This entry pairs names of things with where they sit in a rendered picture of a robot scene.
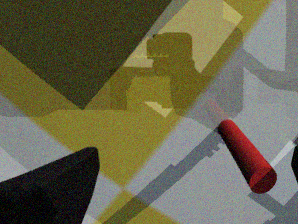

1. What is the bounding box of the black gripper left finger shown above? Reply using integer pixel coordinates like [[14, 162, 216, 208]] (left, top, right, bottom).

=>
[[0, 147, 100, 224]]

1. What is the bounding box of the red peg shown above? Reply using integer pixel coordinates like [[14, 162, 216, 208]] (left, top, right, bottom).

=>
[[218, 120, 277, 194]]

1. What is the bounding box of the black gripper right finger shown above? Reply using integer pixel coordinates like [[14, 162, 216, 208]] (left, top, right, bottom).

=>
[[291, 147, 298, 183]]

